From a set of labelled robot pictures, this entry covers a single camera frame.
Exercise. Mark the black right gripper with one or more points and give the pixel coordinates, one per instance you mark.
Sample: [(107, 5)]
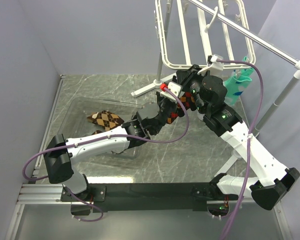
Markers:
[(185, 77)]

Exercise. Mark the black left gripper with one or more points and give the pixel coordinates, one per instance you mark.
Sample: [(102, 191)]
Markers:
[(159, 98)]

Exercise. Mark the red black argyle sock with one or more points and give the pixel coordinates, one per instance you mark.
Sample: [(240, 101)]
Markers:
[(188, 101), (173, 116)]

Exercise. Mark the white clip sock hanger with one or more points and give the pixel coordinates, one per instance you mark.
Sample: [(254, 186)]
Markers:
[(162, 26)]

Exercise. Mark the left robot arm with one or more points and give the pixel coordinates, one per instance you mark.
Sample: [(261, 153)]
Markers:
[(62, 154)]

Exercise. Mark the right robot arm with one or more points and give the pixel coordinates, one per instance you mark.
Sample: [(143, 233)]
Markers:
[(273, 179)]

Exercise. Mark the brown argyle sock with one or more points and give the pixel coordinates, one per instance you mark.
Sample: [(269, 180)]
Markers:
[(97, 132), (105, 119)]

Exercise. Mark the clear plastic bin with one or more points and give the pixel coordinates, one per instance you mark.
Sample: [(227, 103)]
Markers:
[(77, 129)]

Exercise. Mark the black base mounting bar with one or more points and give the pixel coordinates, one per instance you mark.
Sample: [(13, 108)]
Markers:
[(154, 196)]

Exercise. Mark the silver drying rack stand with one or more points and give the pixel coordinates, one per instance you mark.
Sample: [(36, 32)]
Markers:
[(255, 39)]

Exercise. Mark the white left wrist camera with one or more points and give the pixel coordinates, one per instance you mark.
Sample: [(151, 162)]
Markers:
[(172, 92)]

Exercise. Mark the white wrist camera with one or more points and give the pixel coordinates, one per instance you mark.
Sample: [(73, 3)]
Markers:
[(172, 92), (213, 66)]

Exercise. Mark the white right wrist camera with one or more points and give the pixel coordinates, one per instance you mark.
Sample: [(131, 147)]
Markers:
[(213, 66)]

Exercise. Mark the aluminium extrusion rail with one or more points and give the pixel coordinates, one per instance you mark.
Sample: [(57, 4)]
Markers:
[(60, 194)]

